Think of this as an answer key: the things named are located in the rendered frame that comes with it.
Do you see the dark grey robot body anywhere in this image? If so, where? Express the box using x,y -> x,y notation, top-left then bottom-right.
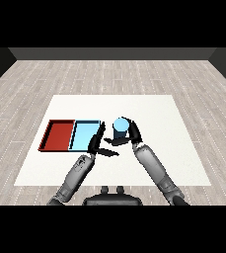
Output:
82,186 -> 143,207

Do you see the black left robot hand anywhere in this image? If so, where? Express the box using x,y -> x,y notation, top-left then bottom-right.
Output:
87,121 -> 120,158

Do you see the light blue shallow open box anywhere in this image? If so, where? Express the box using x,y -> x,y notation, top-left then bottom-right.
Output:
67,119 -> 102,152

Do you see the red shallow open box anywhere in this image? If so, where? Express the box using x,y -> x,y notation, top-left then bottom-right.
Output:
38,119 -> 76,153

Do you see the blue can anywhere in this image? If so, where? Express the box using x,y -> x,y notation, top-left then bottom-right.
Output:
113,117 -> 130,140

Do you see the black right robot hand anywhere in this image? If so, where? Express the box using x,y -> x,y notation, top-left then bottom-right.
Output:
103,117 -> 144,147

